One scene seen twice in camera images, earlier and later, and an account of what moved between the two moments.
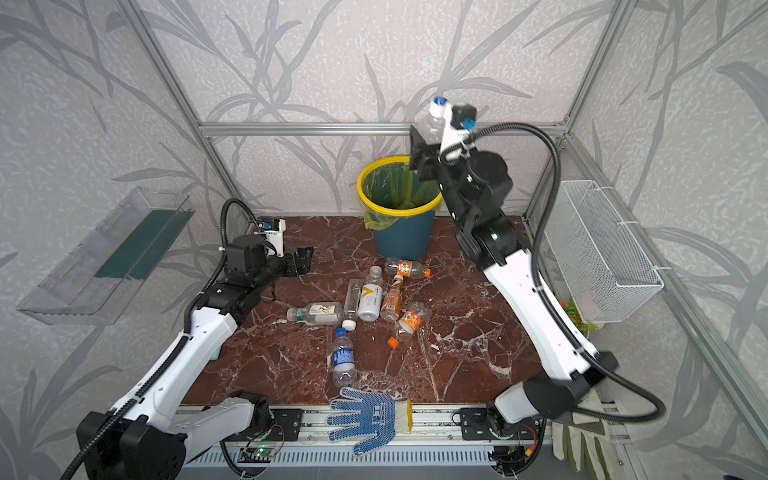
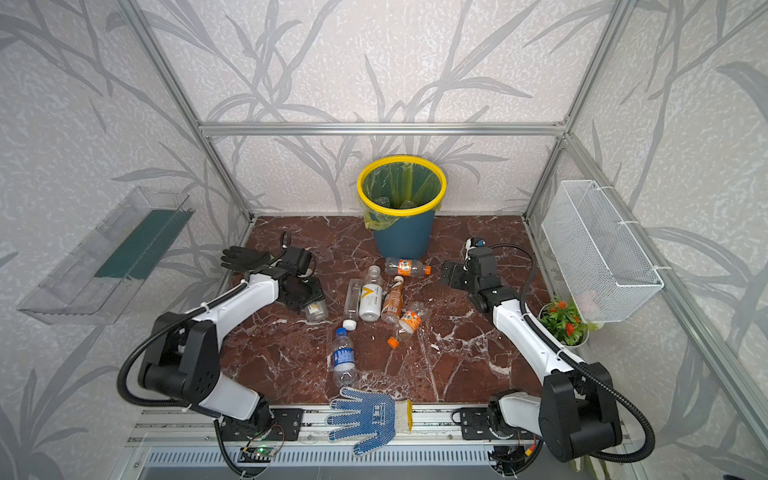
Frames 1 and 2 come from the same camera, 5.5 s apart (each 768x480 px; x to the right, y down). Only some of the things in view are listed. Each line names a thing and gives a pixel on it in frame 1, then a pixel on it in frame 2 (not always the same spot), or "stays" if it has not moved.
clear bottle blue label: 343,360 stays
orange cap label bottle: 409,323 stays
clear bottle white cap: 430,128 → 383,201
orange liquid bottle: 392,302 stays
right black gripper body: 421,156 → 459,276
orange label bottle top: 406,268 stays
